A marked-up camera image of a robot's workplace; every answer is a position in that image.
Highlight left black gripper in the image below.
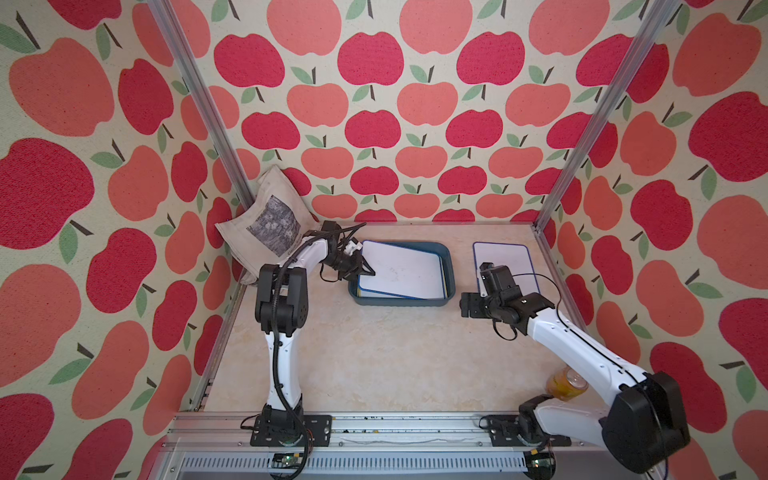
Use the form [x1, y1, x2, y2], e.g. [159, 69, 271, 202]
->
[321, 250, 375, 281]

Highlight blue-framed whiteboard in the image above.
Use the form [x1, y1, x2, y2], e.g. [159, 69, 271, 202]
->
[473, 242, 540, 296]
[357, 240, 447, 300]

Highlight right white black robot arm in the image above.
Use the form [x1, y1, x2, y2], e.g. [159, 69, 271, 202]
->
[460, 293, 691, 474]

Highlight teal plastic storage box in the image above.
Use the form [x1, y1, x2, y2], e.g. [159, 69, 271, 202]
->
[348, 240, 456, 307]

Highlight beige printed canvas bag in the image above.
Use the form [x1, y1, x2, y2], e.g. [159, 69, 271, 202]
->
[216, 166, 319, 285]

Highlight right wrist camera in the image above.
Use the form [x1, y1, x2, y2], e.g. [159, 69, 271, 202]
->
[479, 262, 518, 296]

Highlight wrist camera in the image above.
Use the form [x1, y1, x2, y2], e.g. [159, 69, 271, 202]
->
[479, 262, 518, 296]
[320, 220, 366, 243]

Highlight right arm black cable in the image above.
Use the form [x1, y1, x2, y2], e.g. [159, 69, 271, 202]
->
[488, 272, 670, 480]

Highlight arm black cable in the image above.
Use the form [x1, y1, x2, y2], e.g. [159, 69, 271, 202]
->
[488, 272, 670, 480]
[266, 221, 367, 480]

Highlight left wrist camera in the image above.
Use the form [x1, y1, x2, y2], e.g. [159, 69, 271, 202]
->
[320, 220, 366, 243]

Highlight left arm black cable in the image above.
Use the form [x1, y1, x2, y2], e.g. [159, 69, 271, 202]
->
[266, 221, 367, 480]

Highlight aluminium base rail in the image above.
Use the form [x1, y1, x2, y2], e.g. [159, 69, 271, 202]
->
[146, 412, 636, 479]

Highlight left aluminium frame post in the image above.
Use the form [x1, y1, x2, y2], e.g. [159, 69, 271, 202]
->
[148, 0, 254, 209]

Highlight aluminium frame post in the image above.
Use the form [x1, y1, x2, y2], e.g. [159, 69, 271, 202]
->
[148, 0, 254, 209]
[532, 0, 682, 236]

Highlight right aluminium frame post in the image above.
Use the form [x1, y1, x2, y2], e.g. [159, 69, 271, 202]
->
[532, 0, 682, 236]

